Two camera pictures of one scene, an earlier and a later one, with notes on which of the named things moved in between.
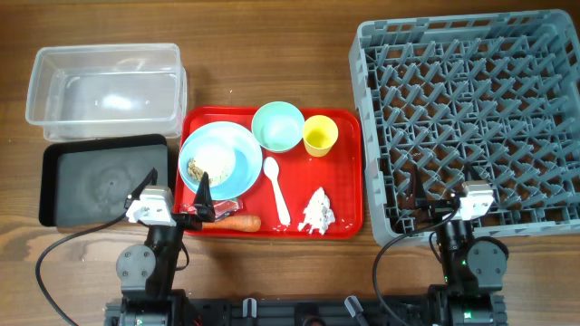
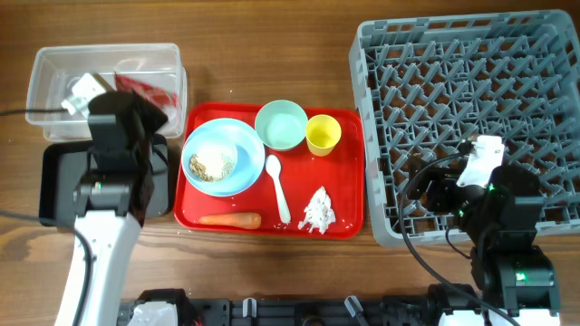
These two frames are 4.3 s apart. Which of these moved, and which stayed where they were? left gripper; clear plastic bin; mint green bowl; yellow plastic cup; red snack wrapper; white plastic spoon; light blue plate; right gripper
Moved: left gripper; right gripper; red snack wrapper
Stayed: mint green bowl; yellow plastic cup; light blue plate; white plastic spoon; clear plastic bin
